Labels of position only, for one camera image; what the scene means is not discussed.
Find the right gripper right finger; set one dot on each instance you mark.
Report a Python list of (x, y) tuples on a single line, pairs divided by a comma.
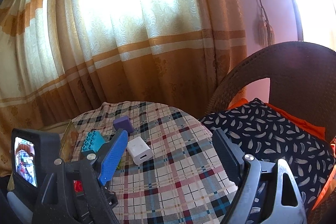
[(231, 157)]

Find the beige orange curtain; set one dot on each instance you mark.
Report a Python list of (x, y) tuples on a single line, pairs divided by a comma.
[(61, 58)]

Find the purple block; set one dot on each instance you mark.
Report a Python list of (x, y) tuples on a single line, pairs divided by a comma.
[(123, 123)]

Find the plaid tablecloth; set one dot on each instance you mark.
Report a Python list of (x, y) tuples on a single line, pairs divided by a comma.
[(184, 181)]

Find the blue toy brick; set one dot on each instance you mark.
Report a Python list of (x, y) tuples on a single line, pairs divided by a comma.
[(92, 142)]

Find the gold metal tray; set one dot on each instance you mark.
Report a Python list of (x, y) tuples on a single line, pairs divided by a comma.
[(65, 139)]

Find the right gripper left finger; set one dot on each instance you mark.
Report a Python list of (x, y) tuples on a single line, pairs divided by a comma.
[(109, 156)]

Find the orange cloth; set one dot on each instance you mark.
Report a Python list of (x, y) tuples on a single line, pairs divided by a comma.
[(271, 134)]

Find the red toy brick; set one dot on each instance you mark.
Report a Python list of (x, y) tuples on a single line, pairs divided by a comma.
[(78, 187)]

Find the curtain tassel tieback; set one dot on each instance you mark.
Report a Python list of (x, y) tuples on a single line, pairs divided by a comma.
[(265, 30)]

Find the white charger plug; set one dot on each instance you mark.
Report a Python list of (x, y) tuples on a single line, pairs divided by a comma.
[(139, 150)]

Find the navy feather pattern cushion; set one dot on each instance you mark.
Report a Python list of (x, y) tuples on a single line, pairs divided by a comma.
[(279, 164)]

